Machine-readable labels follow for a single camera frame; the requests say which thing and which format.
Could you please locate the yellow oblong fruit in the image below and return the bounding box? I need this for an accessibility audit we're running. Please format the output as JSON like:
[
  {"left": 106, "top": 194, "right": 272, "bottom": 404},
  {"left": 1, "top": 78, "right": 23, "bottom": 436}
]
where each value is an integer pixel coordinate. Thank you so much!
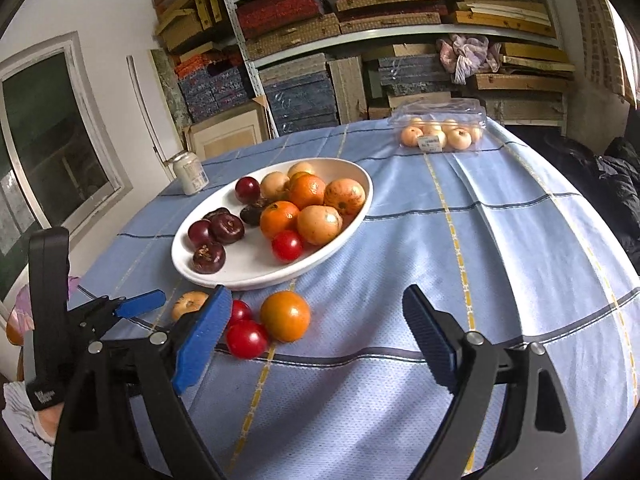
[{"left": 171, "top": 290, "right": 208, "bottom": 321}]

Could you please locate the orange-yellow round persimmon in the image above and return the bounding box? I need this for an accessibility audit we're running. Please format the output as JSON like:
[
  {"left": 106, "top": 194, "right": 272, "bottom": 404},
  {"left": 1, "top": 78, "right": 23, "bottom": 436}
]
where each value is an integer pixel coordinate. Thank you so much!
[{"left": 259, "top": 290, "right": 311, "bottom": 342}]

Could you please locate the dark maroon plum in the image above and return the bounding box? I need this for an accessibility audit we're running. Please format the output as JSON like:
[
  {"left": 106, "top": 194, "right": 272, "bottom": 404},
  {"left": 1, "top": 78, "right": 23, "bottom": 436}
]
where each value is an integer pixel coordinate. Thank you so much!
[{"left": 186, "top": 219, "right": 215, "bottom": 249}]

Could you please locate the dark purple mangosteen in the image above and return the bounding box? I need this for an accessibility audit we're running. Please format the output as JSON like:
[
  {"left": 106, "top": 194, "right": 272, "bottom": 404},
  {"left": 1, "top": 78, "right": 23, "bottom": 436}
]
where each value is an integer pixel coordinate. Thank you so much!
[{"left": 210, "top": 212, "right": 245, "bottom": 245}]

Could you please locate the red cherry tomato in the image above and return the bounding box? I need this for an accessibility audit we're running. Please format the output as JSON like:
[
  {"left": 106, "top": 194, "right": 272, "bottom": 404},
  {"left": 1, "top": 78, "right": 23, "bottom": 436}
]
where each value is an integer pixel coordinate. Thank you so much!
[
  {"left": 228, "top": 299, "right": 254, "bottom": 326},
  {"left": 226, "top": 320, "right": 270, "bottom": 360},
  {"left": 271, "top": 230, "right": 304, "bottom": 263}
]

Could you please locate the dark purple plum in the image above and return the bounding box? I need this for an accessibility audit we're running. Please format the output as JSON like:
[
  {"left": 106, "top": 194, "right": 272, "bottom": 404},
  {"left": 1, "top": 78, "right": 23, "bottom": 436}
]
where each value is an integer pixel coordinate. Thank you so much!
[{"left": 234, "top": 176, "right": 262, "bottom": 205}]

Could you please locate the large yellow-orange pear-like fruit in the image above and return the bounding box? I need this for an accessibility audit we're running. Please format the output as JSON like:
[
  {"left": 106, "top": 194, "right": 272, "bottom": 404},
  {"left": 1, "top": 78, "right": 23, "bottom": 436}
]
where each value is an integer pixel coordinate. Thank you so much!
[{"left": 296, "top": 205, "right": 343, "bottom": 246}]

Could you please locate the speckled orange-brown fruit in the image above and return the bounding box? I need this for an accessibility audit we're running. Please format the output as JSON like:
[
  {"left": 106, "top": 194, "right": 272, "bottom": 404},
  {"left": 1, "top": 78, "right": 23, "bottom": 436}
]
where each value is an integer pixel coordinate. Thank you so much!
[{"left": 323, "top": 178, "right": 367, "bottom": 216}]

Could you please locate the orange mandarin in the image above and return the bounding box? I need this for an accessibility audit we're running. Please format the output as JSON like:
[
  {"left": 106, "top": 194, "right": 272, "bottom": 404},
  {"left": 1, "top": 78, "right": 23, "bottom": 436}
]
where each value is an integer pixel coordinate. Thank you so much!
[
  {"left": 259, "top": 200, "right": 299, "bottom": 240},
  {"left": 288, "top": 174, "right": 326, "bottom": 210}
]

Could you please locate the small pale yellow fruit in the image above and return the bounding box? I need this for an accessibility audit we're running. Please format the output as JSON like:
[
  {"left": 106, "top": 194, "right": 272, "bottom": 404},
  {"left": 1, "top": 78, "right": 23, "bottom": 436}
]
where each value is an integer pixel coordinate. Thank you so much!
[{"left": 288, "top": 160, "right": 316, "bottom": 179}]

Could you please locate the person's left hand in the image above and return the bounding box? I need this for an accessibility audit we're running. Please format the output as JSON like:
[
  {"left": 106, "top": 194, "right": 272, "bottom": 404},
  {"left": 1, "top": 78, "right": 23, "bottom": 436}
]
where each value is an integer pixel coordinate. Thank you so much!
[{"left": 32, "top": 403, "right": 64, "bottom": 445}]

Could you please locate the red cherry tomato front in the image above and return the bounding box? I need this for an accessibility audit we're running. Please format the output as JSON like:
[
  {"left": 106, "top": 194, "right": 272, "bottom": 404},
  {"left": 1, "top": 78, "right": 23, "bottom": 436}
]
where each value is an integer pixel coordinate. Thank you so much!
[{"left": 226, "top": 320, "right": 270, "bottom": 360}]

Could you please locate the blue checked tablecloth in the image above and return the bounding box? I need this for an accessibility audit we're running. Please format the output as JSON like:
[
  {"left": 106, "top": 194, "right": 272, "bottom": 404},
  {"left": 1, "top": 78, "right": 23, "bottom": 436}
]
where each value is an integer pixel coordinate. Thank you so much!
[{"left": 69, "top": 119, "right": 640, "bottom": 480}]

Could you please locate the purple plastic bag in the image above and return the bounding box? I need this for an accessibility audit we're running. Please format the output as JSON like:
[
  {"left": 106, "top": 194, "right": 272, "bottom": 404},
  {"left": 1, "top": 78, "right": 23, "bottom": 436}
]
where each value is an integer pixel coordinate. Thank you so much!
[{"left": 4, "top": 274, "right": 82, "bottom": 346}]

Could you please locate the white drink can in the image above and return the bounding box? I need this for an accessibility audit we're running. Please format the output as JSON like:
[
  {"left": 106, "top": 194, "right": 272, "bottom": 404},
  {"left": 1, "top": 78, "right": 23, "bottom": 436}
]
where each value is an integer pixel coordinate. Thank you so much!
[{"left": 172, "top": 151, "right": 209, "bottom": 196}]

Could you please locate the clear plastic fruit clamshell box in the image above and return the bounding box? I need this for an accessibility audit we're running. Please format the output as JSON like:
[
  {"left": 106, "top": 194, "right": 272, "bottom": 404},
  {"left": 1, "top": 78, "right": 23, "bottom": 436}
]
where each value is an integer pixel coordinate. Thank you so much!
[{"left": 388, "top": 98, "right": 487, "bottom": 154}]

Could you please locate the framed picture leaning on shelf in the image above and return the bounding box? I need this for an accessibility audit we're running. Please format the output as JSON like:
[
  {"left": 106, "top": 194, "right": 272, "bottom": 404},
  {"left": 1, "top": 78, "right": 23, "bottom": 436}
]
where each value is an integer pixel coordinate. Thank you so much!
[{"left": 184, "top": 101, "right": 270, "bottom": 162}]

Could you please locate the dark clothing pile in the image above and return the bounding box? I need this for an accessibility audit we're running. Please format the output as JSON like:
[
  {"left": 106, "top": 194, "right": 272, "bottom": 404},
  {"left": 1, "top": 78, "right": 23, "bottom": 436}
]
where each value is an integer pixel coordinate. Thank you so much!
[{"left": 510, "top": 126, "right": 639, "bottom": 271}]

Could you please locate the pink crumpled cloth on shelf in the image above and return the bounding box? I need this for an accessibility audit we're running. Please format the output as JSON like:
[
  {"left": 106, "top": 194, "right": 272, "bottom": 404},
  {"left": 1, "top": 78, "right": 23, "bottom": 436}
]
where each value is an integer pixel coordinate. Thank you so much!
[{"left": 436, "top": 34, "right": 501, "bottom": 86}]

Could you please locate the white metal storage shelf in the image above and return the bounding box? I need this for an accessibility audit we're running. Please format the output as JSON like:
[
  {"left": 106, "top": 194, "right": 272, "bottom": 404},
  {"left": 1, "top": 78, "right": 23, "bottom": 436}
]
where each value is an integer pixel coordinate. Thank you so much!
[{"left": 222, "top": 0, "right": 576, "bottom": 136}]

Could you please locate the window with white frame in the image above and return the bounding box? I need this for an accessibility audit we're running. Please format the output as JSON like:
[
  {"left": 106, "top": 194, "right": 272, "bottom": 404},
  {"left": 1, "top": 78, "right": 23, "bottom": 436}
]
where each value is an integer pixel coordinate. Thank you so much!
[{"left": 1, "top": 32, "right": 131, "bottom": 298}]

